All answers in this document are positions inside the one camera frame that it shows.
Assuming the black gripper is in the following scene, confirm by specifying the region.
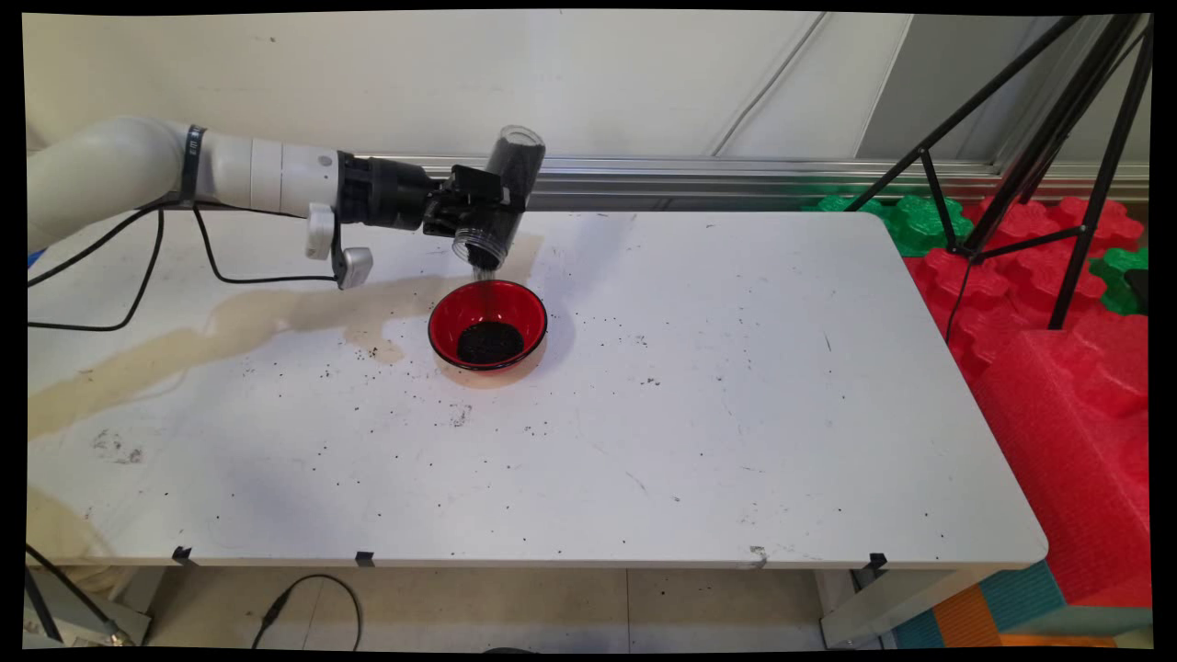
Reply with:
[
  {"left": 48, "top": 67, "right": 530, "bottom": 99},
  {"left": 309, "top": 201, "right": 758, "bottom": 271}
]
[{"left": 337, "top": 153, "right": 527, "bottom": 236}]

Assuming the clear plastic jar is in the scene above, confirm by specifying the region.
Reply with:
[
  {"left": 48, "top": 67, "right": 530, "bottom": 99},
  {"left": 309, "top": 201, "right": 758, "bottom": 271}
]
[{"left": 451, "top": 125, "right": 546, "bottom": 271}]

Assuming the red bowl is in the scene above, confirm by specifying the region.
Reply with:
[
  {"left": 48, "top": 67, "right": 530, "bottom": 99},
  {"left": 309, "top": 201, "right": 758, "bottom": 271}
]
[{"left": 428, "top": 280, "right": 549, "bottom": 374}]

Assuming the black seeds pile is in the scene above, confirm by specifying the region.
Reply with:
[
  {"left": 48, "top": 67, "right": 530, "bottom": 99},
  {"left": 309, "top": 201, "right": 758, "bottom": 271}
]
[{"left": 457, "top": 320, "right": 525, "bottom": 364}]

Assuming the green foam puzzle mat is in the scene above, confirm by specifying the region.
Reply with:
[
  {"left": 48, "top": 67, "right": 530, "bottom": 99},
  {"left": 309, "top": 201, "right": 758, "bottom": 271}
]
[
  {"left": 802, "top": 193, "right": 974, "bottom": 258},
  {"left": 1090, "top": 246, "right": 1150, "bottom": 316}
]

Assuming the red foam puzzle mat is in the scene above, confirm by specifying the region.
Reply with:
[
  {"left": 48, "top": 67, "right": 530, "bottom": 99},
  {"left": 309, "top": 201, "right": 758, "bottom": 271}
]
[{"left": 906, "top": 195, "right": 1150, "bottom": 387}]

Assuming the grey metal table leg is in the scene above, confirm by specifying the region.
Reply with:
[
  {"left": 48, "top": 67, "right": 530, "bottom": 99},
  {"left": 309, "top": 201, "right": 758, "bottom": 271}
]
[{"left": 818, "top": 565, "right": 999, "bottom": 649}]

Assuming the black tripod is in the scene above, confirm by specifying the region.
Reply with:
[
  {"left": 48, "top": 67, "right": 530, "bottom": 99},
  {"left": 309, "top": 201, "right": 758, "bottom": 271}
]
[{"left": 844, "top": 14, "right": 1155, "bottom": 343}]

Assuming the orange foam floor mat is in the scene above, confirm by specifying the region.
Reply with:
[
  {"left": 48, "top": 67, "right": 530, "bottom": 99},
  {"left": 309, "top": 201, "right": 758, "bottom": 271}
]
[{"left": 933, "top": 584, "right": 1003, "bottom": 649}]

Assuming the teal foam floor mat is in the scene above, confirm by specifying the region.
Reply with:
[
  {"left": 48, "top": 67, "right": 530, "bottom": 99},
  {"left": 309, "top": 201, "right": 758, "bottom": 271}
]
[{"left": 892, "top": 561, "right": 1068, "bottom": 649}]

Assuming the white grey wrist camera box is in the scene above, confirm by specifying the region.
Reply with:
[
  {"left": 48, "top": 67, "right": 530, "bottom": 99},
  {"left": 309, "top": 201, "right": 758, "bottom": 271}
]
[{"left": 305, "top": 202, "right": 374, "bottom": 291}]

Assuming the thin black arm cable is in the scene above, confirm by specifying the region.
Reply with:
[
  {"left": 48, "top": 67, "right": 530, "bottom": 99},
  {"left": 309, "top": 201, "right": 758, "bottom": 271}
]
[{"left": 28, "top": 202, "right": 341, "bottom": 332}]

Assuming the aluminium wall rail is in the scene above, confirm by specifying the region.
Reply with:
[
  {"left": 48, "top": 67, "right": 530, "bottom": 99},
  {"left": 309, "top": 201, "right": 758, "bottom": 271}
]
[{"left": 349, "top": 152, "right": 1150, "bottom": 205}]

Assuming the white wall cable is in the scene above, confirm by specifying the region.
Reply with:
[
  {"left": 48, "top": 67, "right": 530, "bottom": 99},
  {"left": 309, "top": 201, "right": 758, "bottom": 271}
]
[{"left": 708, "top": 14, "right": 828, "bottom": 157}]

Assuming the black floor cable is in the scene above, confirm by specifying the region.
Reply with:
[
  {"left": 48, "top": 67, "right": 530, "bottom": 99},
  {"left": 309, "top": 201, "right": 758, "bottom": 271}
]
[{"left": 251, "top": 575, "right": 363, "bottom": 652}]

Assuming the grey metal base bracket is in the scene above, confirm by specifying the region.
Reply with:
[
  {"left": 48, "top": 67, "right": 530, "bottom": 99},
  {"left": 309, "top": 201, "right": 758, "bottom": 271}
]
[{"left": 23, "top": 567, "right": 153, "bottom": 647}]

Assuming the black cable with silver plug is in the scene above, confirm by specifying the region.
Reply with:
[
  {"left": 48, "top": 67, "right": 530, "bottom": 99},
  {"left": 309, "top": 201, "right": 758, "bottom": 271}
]
[{"left": 26, "top": 544, "right": 131, "bottom": 646}]

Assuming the thick black cable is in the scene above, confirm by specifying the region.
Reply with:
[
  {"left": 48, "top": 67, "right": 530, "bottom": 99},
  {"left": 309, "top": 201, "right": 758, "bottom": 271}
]
[{"left": 26, "top": 568, "right": 63, "bottom": 645}]

